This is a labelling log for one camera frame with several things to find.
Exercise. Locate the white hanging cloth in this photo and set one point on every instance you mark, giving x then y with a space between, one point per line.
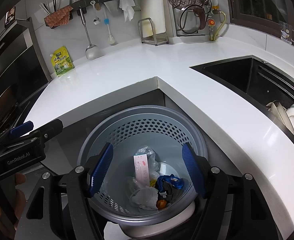
127 6

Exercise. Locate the chopsticks in holder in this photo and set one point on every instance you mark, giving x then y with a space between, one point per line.
50 7

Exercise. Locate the orange peel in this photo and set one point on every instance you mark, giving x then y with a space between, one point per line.
161 204

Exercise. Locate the white tissue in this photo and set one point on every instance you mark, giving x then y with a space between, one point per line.
140 195

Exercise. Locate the orange checkered rag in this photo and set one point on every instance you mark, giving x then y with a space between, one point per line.
60 17

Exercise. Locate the dark framed window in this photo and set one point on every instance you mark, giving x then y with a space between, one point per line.
262 15

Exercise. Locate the white dishes in sink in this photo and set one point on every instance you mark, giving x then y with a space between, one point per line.
285 115

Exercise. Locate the black dish rack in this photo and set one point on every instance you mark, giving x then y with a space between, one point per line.
177 12

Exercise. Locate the steel cutting board rack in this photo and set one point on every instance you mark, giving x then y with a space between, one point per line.
148 35

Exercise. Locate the grey perforated trash basket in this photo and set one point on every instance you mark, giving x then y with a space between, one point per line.
163 130

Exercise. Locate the white cutting board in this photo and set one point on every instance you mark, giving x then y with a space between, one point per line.
154 9

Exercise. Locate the dark grey cloth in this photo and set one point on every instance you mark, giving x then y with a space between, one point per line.
171 194

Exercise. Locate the blue white bottle brush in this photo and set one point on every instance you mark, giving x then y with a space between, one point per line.
111 39

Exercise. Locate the clear plastic bag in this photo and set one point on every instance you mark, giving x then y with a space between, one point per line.
153 165

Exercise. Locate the glass mug with print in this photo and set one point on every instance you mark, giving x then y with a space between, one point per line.
287 32

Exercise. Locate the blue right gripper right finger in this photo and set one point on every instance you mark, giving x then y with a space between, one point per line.
189 158

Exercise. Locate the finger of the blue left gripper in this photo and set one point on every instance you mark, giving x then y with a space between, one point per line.
22 129
48 131

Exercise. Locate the left hand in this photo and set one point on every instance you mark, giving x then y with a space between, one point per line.
12 203

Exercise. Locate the black kitchen sink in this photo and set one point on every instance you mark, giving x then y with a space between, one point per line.
256 81

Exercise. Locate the yellow green seasoning pouch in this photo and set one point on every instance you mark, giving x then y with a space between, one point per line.
61 61

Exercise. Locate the pink paper leaflet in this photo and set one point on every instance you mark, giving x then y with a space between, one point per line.
141 169

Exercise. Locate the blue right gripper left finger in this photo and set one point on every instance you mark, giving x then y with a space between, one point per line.
98 168

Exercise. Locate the small steel ladle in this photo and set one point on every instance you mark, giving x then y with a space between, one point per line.
96 19

